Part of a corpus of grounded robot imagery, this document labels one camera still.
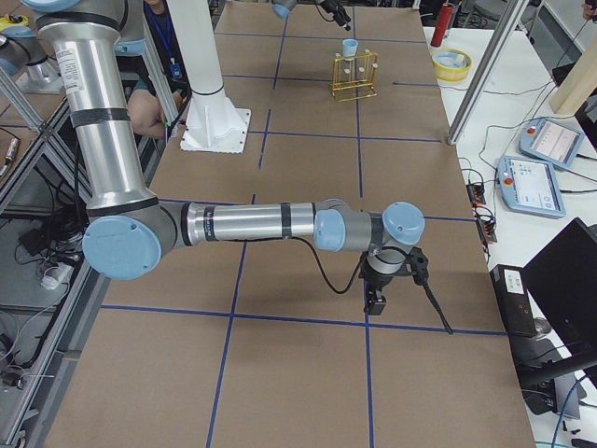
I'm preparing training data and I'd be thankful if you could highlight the black monitor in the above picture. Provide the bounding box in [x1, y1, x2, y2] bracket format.
[517, 217, 596, 388]

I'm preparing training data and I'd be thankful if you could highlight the wooden board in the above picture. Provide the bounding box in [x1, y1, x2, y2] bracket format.
[549, 40, 597, 116]

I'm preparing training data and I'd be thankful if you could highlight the white cylinder in bowl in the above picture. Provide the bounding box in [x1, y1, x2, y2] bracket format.
[454, 53, 466, 67]

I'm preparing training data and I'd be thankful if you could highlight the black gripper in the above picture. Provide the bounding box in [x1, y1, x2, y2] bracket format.
[359, 260, 411, 315]
[317, 0, 351, 31]

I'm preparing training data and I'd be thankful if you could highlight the seated person blue lanyard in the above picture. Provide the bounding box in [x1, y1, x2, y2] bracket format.
[126, 0, 192, 139]

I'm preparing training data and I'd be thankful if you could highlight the yellow rimmed bowl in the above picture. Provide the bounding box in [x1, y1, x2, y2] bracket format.
[431, 48, 473, 82]

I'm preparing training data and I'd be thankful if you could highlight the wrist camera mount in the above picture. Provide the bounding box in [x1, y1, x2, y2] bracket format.
[409, 246, 429, 286]

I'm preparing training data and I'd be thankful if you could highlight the gold wire cup holder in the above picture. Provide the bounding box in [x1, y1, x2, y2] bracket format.
[329, 49, 379, 103]

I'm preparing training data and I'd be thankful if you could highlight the black computer box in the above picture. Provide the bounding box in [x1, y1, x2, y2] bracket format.
[490, 264, 538, 338]

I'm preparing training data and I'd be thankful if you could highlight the orange black connector strip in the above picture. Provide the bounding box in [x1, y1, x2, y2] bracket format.
[466, 181, 497, 245]

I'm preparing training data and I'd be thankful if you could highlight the teach pendant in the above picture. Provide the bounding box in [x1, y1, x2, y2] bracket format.
[497, 156, 566, 218]
[519, 118, 584, 170]

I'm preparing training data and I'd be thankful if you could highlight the red thermos bottle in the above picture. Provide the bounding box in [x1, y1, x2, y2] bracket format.
[430, 2, 453, 48]

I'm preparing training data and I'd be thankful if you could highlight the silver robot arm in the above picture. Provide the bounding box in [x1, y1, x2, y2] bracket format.
[271, 0, 352, 31]
[29, 1, 428, 315]

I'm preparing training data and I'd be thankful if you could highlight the light blue cup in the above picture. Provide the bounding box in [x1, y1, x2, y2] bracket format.
[342, 38, 358, 59]

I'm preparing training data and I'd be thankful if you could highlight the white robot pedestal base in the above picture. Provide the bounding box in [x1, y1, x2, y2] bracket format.
[167, 0, 251, 154]

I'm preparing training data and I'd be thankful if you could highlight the far teach pendant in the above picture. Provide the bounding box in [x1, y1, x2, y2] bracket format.
[519, 118, 584, 170]

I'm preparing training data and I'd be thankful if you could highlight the near teach pendant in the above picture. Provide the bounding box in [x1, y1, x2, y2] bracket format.
[497, 156, 566, 218]

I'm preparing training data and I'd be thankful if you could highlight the aluminium frame post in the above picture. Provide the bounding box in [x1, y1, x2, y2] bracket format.
[447, 0, 528, 145]

